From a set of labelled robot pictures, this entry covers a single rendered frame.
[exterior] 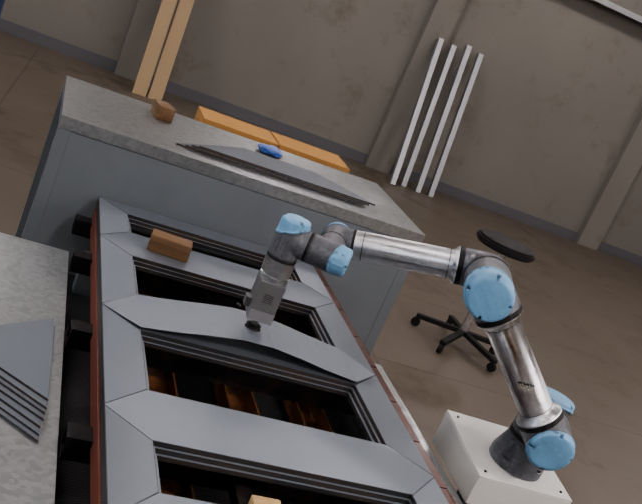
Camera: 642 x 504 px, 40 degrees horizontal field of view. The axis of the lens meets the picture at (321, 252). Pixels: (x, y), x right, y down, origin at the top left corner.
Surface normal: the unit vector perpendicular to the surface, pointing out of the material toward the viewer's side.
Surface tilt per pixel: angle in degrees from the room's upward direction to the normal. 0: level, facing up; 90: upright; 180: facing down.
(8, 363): 0
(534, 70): 90
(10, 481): 0
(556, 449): 99
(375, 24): 90
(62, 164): 90
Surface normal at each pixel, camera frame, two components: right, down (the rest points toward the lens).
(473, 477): -0.91, -0.29
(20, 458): 0.38, -0.88
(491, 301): -0.20, 0.18
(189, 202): 0.23, 0.38
